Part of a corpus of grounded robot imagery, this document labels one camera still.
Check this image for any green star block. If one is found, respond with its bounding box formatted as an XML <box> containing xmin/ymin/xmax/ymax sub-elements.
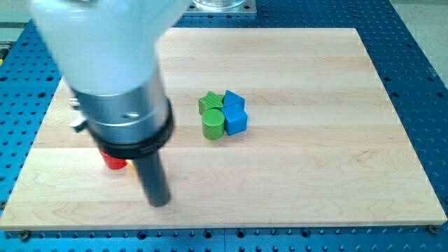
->
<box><xmin>198</xmin><ymin>91</ymin><xmax>225</xmax><ymax>115</ymax></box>

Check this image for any blue triangular block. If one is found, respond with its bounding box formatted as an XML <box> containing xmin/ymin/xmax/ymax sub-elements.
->
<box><xmin>223</xmin><ymin>90</ymin><xmax>245</xmax><ymax>109</ymax></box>

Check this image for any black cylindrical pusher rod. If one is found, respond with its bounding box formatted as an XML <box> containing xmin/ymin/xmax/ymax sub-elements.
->
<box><xmin>132</xmin><ymin>152</ymin><xmax>171</xmax><ymax>207</ymax></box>

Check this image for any red cylinder block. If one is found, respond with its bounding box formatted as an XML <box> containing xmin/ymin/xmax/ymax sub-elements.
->
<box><xmin>99</xmin><ymin>150</ymin><xmax>127</xmax><ymax>170</ymax></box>

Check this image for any green cylinder block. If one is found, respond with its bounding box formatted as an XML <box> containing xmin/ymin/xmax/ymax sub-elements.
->
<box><xmin>202</xmin><ymin>109</ymin><xmax>225</xmax><ymax>140</ymax></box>

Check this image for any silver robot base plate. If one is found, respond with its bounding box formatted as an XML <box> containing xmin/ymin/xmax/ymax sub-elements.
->
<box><xmin>185</xmin><ymin>0</ymin><xmax>257</xmax><ymax>15</ymax></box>

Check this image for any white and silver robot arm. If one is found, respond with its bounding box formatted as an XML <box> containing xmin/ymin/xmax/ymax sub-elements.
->
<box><xmin>29</xmin><ymin>0</ymin><xmax>188</xmax><ymax>159</ymax></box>

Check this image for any blue cube block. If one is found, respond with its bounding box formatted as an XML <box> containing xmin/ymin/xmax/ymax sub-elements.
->
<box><xmin>222</xmin><ymin>104</ymin><xmax>248</xmax><ymax>136</ymax></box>

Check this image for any yellow block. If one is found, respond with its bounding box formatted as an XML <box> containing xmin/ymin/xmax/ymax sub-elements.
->
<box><xmin>127</xmin><ymin>160</ymin><xmax>139</xmax><ymax>179</ymax></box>

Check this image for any light wooden board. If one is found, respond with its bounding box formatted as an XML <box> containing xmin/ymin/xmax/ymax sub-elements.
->
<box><xmin>1</xmin><ymin>28</ymin><xmax>447</xmax><ymax>231</ymax></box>

